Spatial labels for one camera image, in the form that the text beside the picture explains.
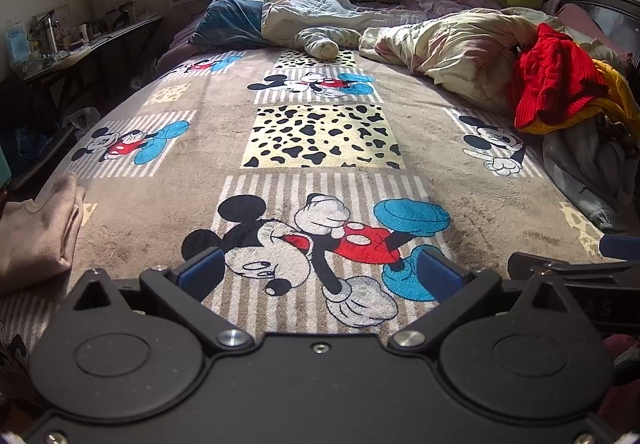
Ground blue pillow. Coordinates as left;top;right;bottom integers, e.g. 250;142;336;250
189;0;268;47

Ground dark side table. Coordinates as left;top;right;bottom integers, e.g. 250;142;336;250
22;14;166;125

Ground blue packet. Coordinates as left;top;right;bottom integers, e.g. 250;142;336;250
4;21;30;67

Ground yellow knit sweater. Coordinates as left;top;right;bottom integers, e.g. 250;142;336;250
520;59;640;145

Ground teal bin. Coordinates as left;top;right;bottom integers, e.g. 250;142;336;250
0;144;13;190

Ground cartoon mouse printed blanket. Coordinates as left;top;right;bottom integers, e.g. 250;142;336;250
0;46;616;360

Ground clear plastic container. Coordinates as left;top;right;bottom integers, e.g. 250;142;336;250
32;4;76;50

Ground red knit sweater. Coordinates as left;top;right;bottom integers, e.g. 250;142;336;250
506;22;608;134

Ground folded beige sweater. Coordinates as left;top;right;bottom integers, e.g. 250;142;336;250
0;172;87;295

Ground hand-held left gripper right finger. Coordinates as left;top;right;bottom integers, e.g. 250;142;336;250
387;246;583;355

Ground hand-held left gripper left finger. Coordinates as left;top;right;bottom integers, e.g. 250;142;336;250
67;246;256;357

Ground grey garment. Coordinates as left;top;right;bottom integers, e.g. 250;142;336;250
542;116;640;232

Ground steel thermos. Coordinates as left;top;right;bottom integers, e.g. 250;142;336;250
40;16;60;56

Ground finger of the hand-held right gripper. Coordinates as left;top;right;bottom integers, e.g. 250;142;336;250
501;251;640;294
600;234;640;257

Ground white quilted comforter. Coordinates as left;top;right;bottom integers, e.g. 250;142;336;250
261;0;421;61

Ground white plastic bag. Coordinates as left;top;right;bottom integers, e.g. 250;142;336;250
64;106;103;130

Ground cream duvet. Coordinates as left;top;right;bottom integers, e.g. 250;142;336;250
359;8;566;112

